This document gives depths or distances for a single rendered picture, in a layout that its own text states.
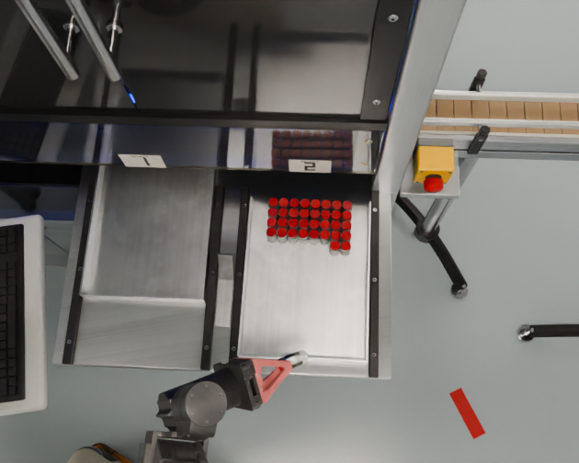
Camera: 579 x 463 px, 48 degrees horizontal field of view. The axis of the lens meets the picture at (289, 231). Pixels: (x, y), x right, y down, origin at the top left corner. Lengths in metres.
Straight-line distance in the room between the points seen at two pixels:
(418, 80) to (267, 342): 0.63
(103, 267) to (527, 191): 1.60
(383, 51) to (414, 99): 0.14
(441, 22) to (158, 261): 0.81
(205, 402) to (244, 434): 1.37
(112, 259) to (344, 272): 0.50
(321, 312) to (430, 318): 0.98
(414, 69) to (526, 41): 1.83
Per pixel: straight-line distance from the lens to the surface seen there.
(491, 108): 1.51
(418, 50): 0.95
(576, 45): 2.85
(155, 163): 1.35
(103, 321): 1.42
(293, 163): 1.29
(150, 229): 1.45
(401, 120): 1.13
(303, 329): 1.35
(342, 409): 2.22
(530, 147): 1.52
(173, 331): 1.38
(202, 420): 0.86
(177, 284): 1.40
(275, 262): 1.38
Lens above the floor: 2.22
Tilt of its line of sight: 72 degrees down
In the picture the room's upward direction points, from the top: 6 degrees counter-clockwise
